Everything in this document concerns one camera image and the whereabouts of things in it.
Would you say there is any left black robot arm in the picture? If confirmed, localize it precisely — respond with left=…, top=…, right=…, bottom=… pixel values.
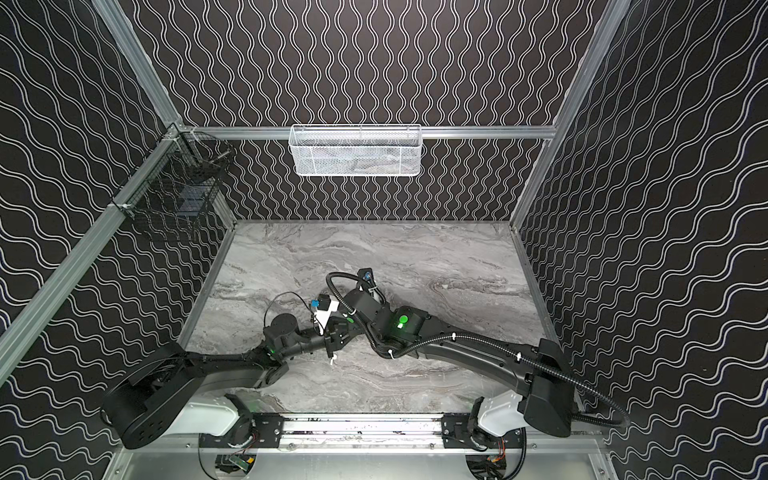
left=99, top=313, right=362, bottom=449

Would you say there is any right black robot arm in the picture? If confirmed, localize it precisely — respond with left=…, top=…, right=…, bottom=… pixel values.
left=339, top=288, right=577, bottom=438

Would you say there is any black wire mesh basket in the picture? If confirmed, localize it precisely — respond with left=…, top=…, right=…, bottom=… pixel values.
left=116, top=131, right=235, bottom=243

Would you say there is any black corrugated cable conduit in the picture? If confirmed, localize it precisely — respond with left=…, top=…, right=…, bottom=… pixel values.
left=325, top=271, right=631, bottom=428

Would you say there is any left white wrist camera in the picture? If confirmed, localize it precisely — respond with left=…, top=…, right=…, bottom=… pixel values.
left=310, top=294, right=339, bottom=334

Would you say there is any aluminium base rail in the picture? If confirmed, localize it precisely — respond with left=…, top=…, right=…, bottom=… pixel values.
left=119, top=411, right=607, bottom=455

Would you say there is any white wire mesh basket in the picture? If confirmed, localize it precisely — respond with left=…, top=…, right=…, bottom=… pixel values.
left=288, top=124, right=424, bottom=177

